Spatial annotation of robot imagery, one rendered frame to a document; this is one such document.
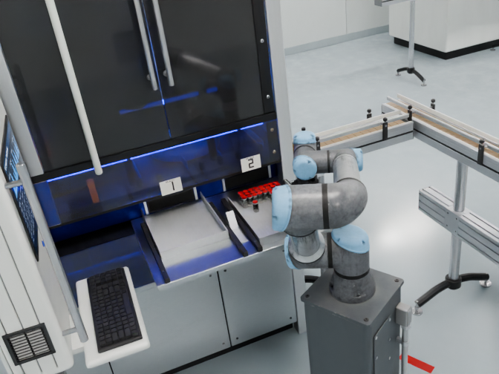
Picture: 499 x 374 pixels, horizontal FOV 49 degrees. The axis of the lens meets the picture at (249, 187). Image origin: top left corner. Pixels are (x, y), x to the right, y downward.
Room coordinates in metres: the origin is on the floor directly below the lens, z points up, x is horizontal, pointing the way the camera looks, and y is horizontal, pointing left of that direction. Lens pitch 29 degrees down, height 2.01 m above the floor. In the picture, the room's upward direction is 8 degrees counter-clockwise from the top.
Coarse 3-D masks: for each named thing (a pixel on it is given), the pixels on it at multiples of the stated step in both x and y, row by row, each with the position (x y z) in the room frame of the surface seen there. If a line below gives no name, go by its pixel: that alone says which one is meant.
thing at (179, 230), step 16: (176, 208) 1.94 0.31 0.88; (192, 208) 1.93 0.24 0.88; (208, 208) 1.90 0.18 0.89; (160, 224) 1.83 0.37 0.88; (176, 224) 1.82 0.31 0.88; (192, 224) 1.80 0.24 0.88; (208, 224) 1.78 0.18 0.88; (160, 240) 1.72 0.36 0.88; (176, 240) 1.70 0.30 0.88; (192, 240) 1.69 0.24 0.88; (208, 240) 1.65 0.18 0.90; (160, 256) 1.60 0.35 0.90
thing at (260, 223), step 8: (288, 184) 1.96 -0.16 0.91; (232, 208) 1.87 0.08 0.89; (240, 208) 1.87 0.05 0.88; (248, 208) 1.87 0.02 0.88; (264, 208) 1.85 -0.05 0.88; (240, 216) 1.79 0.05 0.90; (248, 216) 1.80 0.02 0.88; (256, 216) 1.80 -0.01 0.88; (264, 216) 1.79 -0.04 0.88; (248, 224) 1.70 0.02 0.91; (256, 224) 1.74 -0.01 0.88; (264, 224) 1.73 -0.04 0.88; (256, 232) 1.68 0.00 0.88; (264, 232) 1.68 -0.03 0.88; (272, 232) 1.67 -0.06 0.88; (280, 232) 1.62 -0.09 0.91; (264, 240) 1.60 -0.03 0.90; (272, 240) 1.61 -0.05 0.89
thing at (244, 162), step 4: (252, 156) 1.99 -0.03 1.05; (256, 156) 1.99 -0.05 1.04; (244, 160) 1.98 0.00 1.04; (256, 160) 1.99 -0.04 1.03; (260, 160) 2.00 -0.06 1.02; (244, 164) 1.98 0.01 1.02; (248, 164) 1.98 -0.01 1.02; (252, 164) 1.99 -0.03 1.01; (256, 164) 1.99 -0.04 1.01; (260, 164) 2.00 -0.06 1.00; (244, 168) 1.98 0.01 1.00; (248, 168) 1.98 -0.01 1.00; (252, 168) 1.99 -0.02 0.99
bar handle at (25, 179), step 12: (24, 168) 1.23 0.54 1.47; (24, 180) 1.22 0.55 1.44; (36, 204) 1.23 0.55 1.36; (36, 216) 1.22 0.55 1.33; (48, 228) 1.24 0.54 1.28; (48, 240) 1.23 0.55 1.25; (48, 252) 1.23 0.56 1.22; (60, 264) 1.23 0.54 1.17; (60, 276) 1.22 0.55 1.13; (72, 300) 1.23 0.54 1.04; (72, 312) 1.22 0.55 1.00; (84, 336) 1.23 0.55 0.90
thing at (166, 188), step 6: (168, 180) 1.88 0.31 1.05; (174, 180) 1.88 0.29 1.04; (180, 180) 1.89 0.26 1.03; (162, 186) 1.87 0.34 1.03; (168, 186) 1.88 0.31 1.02; (174, 186) 1.88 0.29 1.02; (180, 186) 1.89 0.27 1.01; (162, 192) 1.87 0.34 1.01; (168, 192) 1.87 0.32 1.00; (174, 192) 1.88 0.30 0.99
